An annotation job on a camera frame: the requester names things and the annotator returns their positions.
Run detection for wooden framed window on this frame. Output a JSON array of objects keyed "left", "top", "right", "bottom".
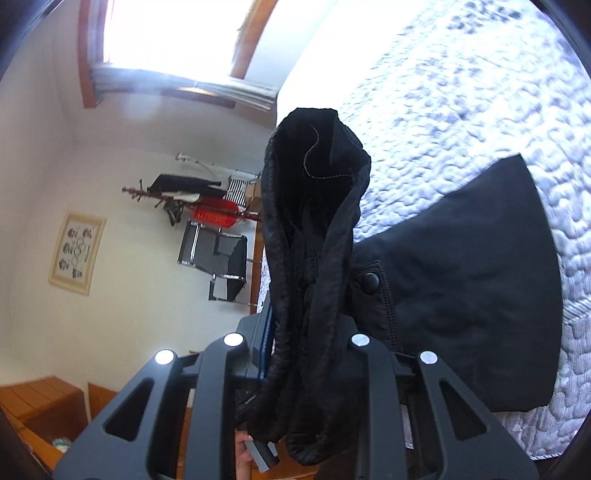
[{"left": 78, "top": 0, "right": 280, "bottom": 109}]

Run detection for red bag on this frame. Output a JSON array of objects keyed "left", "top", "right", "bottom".
[{"left": 191, "top": 198, "right": 241, "bottom": 229}]

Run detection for person's left hand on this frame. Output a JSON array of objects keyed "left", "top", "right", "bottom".
[{"left": 235, "top": 431, "right": 254, "bottom": 480}]

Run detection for black hanging garment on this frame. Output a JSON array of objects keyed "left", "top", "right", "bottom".
[{"left": 148, "top": 173, "right": 222, "bottom": 197}]

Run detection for black quilted pants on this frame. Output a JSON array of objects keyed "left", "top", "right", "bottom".
[{"left": 256, "top": 107, "right": 564, "bottom": 467}]

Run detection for grey curtain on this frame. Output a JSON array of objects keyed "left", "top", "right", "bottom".
[{"left": 90, "top": 65, "right": 278, "bottom": 112}]

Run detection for black metal frame chair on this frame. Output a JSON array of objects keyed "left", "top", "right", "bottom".
[{"left": 178, "top": 219, "right": 259, "bottom": 305}]

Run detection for wall poster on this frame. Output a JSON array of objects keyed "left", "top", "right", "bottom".
[{"left": 48, "top": 211, "right": 108, "bottom": 296}]

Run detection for wooden coat rack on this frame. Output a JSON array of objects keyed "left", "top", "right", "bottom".
[{"left": 122, "top": 182, "right": 264, "bottom": 227}]

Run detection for cardboard box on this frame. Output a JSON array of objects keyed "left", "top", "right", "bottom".
[{"left": 245, "top": 178, "right": 264, "bottom": 208}]

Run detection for wooden cabinet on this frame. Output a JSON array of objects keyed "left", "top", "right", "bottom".
[{"left": 0, "top": 376, "right": 88, "bottom": 467}]

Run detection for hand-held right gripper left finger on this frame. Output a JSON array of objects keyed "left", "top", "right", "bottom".
[{"left": 53, "top": 305, "right": 278, "bottom": 480}]

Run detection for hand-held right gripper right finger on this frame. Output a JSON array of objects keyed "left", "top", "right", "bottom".
[{"left": 318, "top": 316, "right": 539, "bottom": 480}]

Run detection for bed with quilted purple bedspread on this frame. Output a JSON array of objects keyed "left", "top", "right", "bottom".
[{"left": 259, "top": 0, "right": 591, "bottom": 462}]

